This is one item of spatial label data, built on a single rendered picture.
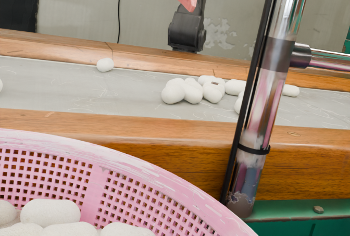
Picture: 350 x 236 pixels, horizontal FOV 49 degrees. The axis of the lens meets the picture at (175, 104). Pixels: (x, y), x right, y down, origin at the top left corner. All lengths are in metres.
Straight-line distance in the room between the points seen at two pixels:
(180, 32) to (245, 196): 0.66
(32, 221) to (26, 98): 0.21
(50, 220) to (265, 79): 0.16
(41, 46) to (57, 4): 1.88
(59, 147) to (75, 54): 0.39
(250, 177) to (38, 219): 0.15
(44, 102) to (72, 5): 2.11
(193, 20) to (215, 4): 1.77
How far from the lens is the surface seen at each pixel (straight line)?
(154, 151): 0.28
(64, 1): 2.50
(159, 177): 0.22
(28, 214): 0.23
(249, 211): 0.31
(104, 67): 0.58
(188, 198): 0.21
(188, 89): 0.49
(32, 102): 0.41
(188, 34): 0.91
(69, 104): 0.42
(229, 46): 2.76
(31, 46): 0.63
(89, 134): 0.27
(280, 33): 0.27
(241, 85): 0.58
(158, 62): 0.66
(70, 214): 0.23
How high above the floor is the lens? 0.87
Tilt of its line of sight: 15 degrees down
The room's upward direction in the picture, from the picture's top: 10 degrees clockwise
